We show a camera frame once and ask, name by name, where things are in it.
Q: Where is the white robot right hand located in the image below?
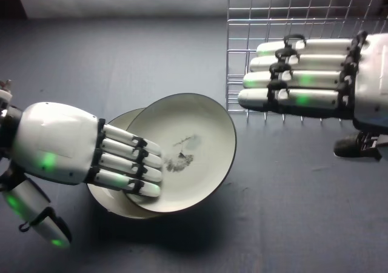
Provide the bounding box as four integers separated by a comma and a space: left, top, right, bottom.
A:
238, 30, 388, 162

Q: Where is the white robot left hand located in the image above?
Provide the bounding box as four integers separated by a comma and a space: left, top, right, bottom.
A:
3, 101, 165, 250

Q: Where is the white plate with dark rim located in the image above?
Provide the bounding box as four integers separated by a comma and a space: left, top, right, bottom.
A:
86, 107, 160, 221

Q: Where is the white plate with ink print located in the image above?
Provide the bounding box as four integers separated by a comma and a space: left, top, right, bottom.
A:
125, 93, 238, 218

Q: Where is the grey table cloth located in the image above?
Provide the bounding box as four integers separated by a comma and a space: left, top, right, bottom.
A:
0, 15, 388, 273

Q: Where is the white backdrop sheet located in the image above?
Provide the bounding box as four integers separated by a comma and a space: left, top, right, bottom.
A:
16, 0, 388, 21

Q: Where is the metal wire dish rack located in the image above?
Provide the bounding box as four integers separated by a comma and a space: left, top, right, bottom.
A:
226, 0, 388, 124

